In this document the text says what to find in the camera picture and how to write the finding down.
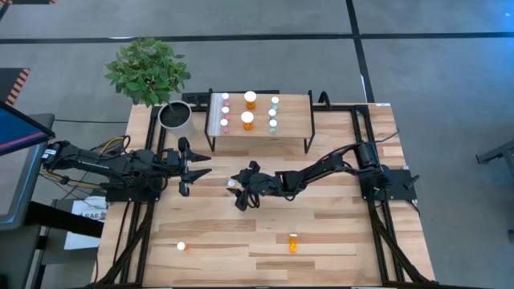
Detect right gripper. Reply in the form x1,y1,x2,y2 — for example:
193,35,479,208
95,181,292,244
231,161,282,212

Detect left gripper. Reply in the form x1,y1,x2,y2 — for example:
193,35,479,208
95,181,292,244
160,137,213,197

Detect wide orange pill bottle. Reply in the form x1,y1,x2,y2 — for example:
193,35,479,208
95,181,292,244
240,111,255,131
243,91,258,111

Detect wooden shelf black legs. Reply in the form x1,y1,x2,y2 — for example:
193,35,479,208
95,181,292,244
203,88,316,155

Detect white plant pot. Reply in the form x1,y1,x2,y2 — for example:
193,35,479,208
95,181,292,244
157,100,197,140

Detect black power strip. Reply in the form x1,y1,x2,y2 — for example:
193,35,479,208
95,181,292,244
181,91,212,106

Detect green leafy plant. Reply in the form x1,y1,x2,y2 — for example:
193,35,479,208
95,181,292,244
104,37,192,108

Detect white paper sheet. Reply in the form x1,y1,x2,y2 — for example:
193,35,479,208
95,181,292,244
63,195,109,250

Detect black stand beam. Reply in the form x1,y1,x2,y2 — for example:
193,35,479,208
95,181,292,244
23,200,105,238

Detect computer monitor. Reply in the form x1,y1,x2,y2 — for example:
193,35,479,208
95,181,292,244
0,100,56,228

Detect dark panel hazard striped edge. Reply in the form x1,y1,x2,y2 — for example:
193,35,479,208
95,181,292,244
0,67,31,108

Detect grey furniture leg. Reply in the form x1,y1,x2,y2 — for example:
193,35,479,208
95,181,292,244
475,139,514,166

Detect black table frame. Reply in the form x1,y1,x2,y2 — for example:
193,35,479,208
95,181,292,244
91,102,439,288

